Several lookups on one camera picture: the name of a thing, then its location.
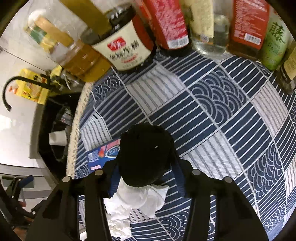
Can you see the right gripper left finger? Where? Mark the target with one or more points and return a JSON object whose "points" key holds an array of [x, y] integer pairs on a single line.
{"points": [[58, 217]]}

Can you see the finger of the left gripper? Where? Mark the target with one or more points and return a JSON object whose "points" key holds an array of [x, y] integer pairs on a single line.
{"points": [[27, 182]]}

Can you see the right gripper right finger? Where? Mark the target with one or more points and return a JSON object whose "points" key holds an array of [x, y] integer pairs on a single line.
{"points": [[235, 217]]}

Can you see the black fuzzy ball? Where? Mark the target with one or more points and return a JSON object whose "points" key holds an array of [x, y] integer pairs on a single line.
{"points": [[146, 153]]}

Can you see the black kitchen sink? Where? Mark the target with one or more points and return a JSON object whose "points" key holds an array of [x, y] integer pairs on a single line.
{"points": [[42, 124]]}

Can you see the black kitchen faucet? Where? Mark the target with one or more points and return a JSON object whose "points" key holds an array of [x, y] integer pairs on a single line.
{"points": [[51, 88]]}

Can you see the white paper cup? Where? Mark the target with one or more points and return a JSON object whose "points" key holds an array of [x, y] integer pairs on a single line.
{"points": [[58, 138]]}

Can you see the crumpled white tissue lower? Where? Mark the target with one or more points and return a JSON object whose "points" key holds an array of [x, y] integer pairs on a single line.
{"points": [[119, 228]]}

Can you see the crumpled white tissue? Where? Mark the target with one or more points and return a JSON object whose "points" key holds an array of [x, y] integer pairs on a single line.
{"points": [[148, 199], [119, 228]]}

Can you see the blue snack packet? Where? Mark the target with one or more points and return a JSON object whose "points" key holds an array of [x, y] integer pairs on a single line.
{"points": [[99, 156]]}

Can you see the crumpled white tissue upper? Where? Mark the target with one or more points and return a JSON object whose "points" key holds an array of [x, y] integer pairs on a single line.
{"points": [[148, 199]]}

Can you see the yellow dish soap box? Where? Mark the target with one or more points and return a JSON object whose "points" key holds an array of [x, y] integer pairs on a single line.
{"points": [[28, 90]]}

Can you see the blue white patterned tablecloth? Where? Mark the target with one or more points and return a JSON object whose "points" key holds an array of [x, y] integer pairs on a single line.
{"points": [[227, 118]]}

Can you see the steel soap dispenser pump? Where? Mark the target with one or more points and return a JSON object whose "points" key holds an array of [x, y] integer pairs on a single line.
{"points": [[71, 80]]}

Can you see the yellow cleaning cloth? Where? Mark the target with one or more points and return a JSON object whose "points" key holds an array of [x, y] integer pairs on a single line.
{"points": [[55, 75]]}

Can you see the large cooking oil jug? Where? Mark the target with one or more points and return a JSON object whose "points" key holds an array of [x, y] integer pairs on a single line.
{"points": [[76, 57]]}

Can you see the dark soy sauce bottle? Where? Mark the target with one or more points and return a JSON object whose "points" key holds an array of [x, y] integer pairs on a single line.
{"points": [[128, 45]]}

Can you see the green label bottle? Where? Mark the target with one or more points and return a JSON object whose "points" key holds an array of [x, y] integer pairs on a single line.
{"points": [[275, 43]]}

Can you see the clear liquid glass bottle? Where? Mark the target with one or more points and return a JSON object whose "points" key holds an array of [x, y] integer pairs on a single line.
{"points": [[209, 23]]}

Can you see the red label sauce bottle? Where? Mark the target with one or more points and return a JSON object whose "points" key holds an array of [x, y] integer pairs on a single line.
{"points": [[167, 22]]}

